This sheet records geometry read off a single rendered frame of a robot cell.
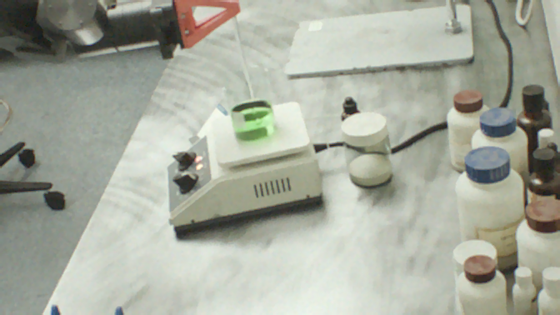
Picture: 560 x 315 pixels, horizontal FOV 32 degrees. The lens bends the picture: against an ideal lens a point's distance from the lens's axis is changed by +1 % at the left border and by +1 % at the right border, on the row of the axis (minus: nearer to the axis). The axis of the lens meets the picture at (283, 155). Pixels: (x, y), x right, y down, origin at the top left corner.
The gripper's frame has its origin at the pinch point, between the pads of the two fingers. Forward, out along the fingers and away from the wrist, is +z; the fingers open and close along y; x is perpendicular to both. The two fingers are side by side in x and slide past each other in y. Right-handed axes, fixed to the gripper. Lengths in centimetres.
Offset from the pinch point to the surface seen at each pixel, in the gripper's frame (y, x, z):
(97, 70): 211, 99, -67
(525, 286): -34.2, 21.4, 25.3
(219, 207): -7.7, 23.1, -6.4
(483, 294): -36.5, 19.6, 20.7
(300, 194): -7.0, 23.9, 3.9
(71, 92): 196, 99, -75
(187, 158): 0.0, 19.9, -10.0
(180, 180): -4.7, 20.1, -10.9
